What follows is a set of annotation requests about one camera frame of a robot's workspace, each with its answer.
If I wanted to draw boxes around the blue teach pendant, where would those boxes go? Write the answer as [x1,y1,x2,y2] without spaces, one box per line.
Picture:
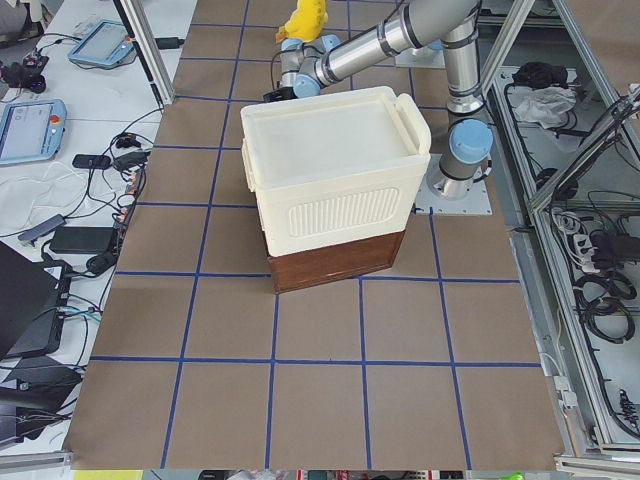
[67,20,135,69]
[1,99,67,166]

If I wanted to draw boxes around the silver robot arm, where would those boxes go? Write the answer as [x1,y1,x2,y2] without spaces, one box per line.
[263,1,494,201]

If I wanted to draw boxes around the dark wooden drawer cabinet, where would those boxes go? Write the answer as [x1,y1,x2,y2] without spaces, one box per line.
[267,230,405,294]

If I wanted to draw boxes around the yellow plush toy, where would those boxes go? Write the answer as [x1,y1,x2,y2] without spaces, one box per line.
[275,0,329,43]

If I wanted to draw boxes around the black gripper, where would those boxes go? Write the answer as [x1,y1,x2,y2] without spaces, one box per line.
[263,86,295,102]

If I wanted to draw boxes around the blue teach pendant near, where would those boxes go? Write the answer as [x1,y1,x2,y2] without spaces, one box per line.
[1,99,67,166]

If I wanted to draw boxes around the black power adapter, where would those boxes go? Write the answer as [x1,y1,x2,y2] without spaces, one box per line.
[49,226,114,254]

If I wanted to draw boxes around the blue teach pendant far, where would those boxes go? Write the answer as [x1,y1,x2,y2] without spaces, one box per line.
[67,20,135,69]

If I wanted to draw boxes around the black laptop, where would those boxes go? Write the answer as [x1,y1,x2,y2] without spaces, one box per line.
[1,244,71,360]

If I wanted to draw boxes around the crumpled white cloth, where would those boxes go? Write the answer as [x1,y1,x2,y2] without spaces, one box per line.
[514,86,577,129]

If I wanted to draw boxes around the white plastic storage box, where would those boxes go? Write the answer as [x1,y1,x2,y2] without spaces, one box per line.
[241,86,431,257]

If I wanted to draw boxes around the coiled black cables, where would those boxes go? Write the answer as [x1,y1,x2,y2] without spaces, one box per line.
[574,269,632,346]

